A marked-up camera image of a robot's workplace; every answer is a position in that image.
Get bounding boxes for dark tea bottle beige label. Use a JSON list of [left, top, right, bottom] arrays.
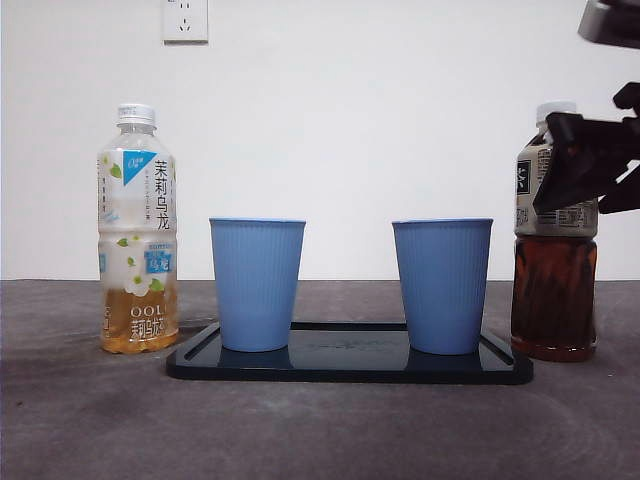
[[509, 101, 600, 364]]

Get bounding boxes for jasmine oolong tea bottle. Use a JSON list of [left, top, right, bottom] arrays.
[[96, 103, 180, 356]]

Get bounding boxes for blue ribbed plastic cup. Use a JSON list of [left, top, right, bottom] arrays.
[[391, 217, 495, 356], [208, 216, 307, 353]]

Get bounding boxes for dark teal rectangular tray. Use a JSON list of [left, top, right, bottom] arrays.
[[165, 321, 535, 385]]

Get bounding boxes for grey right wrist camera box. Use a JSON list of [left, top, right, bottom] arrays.
[[577, 0, 640, 49]]

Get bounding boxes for white wall socket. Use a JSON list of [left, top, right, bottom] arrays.
[[162, 0, 210, 46]]

